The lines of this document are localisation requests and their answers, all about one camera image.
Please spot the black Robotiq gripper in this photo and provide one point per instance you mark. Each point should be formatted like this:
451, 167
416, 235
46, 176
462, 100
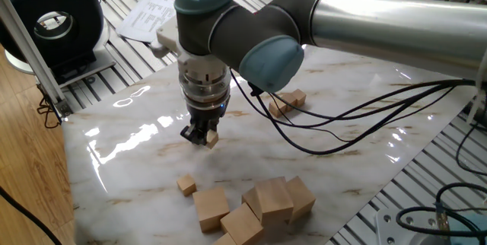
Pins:
205, 117

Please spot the large wooden cube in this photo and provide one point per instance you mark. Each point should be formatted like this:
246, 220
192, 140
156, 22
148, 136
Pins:
251, 201
211, 207
224, 240
302, 197
241, 224
274, 199

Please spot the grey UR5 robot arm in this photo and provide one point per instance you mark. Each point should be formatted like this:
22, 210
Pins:
380, 24

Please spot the white printed paper stack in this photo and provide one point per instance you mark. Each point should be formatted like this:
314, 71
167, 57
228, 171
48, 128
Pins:
152, 13

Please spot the white marble pattern board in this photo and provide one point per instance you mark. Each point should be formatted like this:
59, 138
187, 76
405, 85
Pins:
304, 169

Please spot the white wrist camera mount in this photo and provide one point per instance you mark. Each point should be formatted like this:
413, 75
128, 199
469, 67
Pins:
167, 35

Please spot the aluminium frame profile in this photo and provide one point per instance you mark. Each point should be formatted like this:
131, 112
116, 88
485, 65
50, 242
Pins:
28, 51

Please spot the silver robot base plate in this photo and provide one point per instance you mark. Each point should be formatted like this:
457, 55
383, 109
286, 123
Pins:
392, 230

